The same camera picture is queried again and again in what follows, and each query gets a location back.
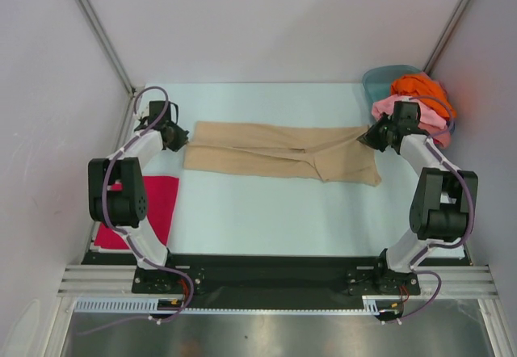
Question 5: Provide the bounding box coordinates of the aluminium frame post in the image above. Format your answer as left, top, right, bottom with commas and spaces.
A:
75, 0, 135, 95
422, 0, 473, 75

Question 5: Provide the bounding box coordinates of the right aluminium frame post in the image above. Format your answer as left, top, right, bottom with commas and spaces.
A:
422, 0, 473, 75

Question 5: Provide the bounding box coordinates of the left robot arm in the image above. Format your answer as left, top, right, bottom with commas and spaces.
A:
88, 100, 189, 292

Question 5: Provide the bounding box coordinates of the teal plastic basket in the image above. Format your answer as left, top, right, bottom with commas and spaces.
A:
362, 65, 455, 134

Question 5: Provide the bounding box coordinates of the white slotted cable duct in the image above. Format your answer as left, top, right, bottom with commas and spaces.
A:
74, 297, 401, 316

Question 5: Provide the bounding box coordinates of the pink t shirt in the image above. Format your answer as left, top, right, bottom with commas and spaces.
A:
372, 94, 452, 149

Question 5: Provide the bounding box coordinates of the left aluminium frame post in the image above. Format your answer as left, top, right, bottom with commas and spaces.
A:
75, 0, 135, 95

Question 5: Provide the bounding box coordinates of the folded magenta t shirt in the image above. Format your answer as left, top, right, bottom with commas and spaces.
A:
92, 175, 179, 253

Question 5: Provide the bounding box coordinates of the aluminium front rail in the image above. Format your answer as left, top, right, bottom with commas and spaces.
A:
57, 265, 498, 299

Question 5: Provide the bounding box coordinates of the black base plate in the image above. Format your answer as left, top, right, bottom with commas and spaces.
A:
81, 253, 422, 309

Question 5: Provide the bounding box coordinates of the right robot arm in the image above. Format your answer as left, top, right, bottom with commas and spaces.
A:
357, 100, 478, 293

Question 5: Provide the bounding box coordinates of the orange t shirt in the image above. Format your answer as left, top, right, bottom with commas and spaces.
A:
390, 72, 457, 120

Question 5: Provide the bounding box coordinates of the beige t shirt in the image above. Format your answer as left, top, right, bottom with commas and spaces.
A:
183, 122, 381, 187

